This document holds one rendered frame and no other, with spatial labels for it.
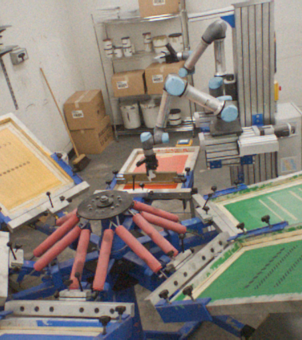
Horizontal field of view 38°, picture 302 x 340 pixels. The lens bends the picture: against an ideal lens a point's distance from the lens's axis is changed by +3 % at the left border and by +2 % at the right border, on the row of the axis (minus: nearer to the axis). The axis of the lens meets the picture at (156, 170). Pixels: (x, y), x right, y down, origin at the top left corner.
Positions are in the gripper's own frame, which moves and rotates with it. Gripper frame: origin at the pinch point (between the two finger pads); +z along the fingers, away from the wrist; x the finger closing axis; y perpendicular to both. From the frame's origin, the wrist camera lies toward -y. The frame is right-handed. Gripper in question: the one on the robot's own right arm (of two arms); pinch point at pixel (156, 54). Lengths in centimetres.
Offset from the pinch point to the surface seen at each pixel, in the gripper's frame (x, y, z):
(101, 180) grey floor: 34, 174, 136
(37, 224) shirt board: -169, 52, 26
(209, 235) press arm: -154, 55, -93
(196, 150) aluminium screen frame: -53, 62, -47
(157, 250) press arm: -176, 51, -70
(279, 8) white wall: 275, 53, -40
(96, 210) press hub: -194, 10, -52
